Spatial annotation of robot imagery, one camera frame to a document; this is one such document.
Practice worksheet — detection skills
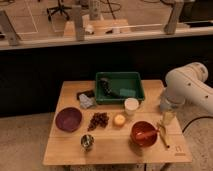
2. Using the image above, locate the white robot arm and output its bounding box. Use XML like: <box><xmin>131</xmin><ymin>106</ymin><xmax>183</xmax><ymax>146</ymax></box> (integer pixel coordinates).
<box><xmin>160</xmin><ymin>62</ymin><xmax>213</xmax><ymax>114</ymax></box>

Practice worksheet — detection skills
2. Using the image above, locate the green plastic tray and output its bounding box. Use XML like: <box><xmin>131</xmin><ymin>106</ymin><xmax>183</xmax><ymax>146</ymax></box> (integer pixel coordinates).
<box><xmin>95</xmin><ymin>72</ymin><xmax>145</xmax><ymax>104</ymax></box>

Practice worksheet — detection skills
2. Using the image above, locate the black flat object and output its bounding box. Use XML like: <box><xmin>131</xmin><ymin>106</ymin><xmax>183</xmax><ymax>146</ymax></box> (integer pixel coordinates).
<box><xmin>76</xmin><ymin>90</ymin><xmax>95</xmax><ymax>100</ymax></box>

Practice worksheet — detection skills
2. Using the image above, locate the grey crumpled cloth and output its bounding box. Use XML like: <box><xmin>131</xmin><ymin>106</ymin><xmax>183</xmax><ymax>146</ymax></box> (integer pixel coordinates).
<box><xmin>79</xmin><ymin>94</ymin><xmax>95</xmax><ymax>109</ymax></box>

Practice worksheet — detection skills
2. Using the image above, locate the white cup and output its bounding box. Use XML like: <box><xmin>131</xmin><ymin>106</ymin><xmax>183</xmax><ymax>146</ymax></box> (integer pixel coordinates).
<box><xmin>124</xmin><ymin>98</ymin><xmax>139</xmax><ymax>115</ymax></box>

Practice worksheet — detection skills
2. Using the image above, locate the bunch of dark grapes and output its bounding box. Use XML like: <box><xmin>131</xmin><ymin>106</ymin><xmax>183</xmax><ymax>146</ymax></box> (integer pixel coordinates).
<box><xmin>87</xmin><ymin>113</ymin><xmax>109</xmax><ymax>131</ymax></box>

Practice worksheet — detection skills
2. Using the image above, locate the yellow round fruit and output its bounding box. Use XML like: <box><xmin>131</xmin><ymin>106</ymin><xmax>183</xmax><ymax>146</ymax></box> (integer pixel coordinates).
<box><xmin>113</xmin><ymin>114</ymin><xmax>126</xmax><ymax>127</ymax></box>

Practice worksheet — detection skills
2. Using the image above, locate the purple plate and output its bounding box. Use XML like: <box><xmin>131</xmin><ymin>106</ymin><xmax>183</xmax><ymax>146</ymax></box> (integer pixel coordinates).
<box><xmin>55</xmin><ymin>107</ymin><xmax>82</xmax><ymax>132</ymax></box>

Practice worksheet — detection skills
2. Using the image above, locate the wooden table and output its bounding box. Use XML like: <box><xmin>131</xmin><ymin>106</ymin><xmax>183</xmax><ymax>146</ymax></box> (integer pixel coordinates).
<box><xmin>43</xmin><ymin>80</ymin><xmax>192</xmax><ymax>165</ymax></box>

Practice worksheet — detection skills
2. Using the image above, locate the metal cup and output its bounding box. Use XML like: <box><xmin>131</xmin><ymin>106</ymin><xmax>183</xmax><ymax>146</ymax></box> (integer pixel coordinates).
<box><xmin>81</xmin><ymin>134</ymin><xmax>94</xmax><ymax>151</ymax></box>

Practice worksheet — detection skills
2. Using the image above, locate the red spoon in bowl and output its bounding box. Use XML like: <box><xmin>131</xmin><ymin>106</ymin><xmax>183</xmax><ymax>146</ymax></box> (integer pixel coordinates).
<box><xmin>135</xmin><ymin>130</ymin><xmax>158</xmax><ymax>140</ymax></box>

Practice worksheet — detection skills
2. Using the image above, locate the red bowl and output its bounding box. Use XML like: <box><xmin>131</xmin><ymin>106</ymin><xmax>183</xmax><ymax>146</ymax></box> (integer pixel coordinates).
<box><xmin>130</xmin><ymin>121</ymin><xmax>158</xmax><ymax>147</ymax></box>

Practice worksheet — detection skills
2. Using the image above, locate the wooden utensil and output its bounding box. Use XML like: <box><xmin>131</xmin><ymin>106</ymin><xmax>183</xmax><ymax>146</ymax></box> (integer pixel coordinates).
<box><xmin>157</xmin><ymin>122</ymin><xmax>170</xmax><ymax>148</ymax></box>

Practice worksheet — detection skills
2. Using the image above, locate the black office chair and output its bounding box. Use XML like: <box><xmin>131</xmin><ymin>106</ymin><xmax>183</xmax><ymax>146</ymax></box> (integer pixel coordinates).
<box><xmin>46</xmin><ymin>0</ymin><xmax>71</xmax><ymax>21</ymax></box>

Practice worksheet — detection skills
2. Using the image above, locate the black cable on floor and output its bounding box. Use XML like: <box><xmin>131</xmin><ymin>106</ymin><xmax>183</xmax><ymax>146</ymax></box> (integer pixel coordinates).
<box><xmin>181</xmin><ymin>115</ymin><xmax>213</xmax><ymax>134</ymax></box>

